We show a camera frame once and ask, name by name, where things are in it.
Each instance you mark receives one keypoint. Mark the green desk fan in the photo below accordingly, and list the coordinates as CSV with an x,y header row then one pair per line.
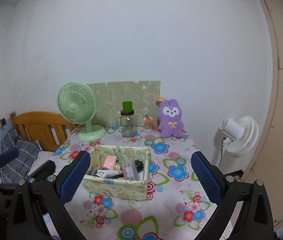
x,y
77,104

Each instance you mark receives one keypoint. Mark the green plastic cup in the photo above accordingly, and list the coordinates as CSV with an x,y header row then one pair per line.
x,y
127,107

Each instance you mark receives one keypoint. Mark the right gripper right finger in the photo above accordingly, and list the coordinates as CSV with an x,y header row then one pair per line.
x,y
255,219

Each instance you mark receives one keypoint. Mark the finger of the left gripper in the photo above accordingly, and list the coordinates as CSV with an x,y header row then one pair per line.
x,y
42,172
8,156

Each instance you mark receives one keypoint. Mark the wooden bed headboard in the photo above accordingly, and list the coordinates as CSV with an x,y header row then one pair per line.
x,y
49,129

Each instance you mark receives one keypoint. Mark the green cartoon cardboard panel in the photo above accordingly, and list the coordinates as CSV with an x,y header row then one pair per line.
x,y
110,96

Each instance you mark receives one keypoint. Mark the white standing fan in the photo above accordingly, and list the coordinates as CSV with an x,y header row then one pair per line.
x,y
240,136

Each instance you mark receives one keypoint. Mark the purple plush bunny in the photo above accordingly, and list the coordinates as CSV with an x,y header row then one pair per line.
x,y
170,119

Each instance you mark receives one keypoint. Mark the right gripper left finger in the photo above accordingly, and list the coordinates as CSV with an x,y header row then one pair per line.
x,y
52,194

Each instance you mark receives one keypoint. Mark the glass mason jar mug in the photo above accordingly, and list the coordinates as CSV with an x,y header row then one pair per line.
x,y
126,125

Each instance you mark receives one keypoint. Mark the pink tissue packet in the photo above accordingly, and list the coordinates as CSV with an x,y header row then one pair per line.
x,y
110,162

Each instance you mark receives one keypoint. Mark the grey plaid pillow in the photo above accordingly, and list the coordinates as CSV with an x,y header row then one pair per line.
x,y
28,152

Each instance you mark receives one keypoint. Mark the white beige rolled sock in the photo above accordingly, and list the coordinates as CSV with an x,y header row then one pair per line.
x,y
108,173

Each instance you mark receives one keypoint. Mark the wall power socket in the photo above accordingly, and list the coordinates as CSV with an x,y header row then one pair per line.
x,y
3,122

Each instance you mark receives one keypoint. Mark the orange green tissue pack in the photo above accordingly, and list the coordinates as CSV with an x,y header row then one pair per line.
x,y
117,166

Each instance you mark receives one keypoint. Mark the cotton swab jar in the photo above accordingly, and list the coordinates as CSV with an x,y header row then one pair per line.
x,y
148,124

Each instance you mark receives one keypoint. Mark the black plastic bag bundle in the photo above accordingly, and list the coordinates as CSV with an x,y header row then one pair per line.
x,y
139,165

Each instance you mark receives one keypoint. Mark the yellow cartoon fabric bin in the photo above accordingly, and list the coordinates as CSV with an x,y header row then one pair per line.
x,y
118,188

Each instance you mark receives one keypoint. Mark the clear plastic pencil case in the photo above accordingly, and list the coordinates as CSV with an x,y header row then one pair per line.
x,y
129,170

